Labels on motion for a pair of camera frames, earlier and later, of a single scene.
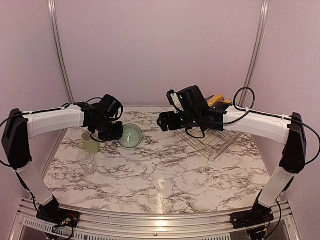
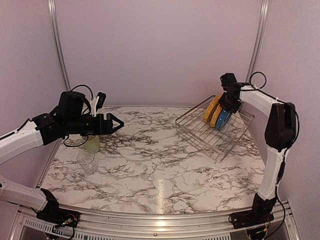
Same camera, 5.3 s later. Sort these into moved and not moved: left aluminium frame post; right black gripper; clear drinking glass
Moved: right black gripper
Not moved: left aluminium frame post; clear drinking glass
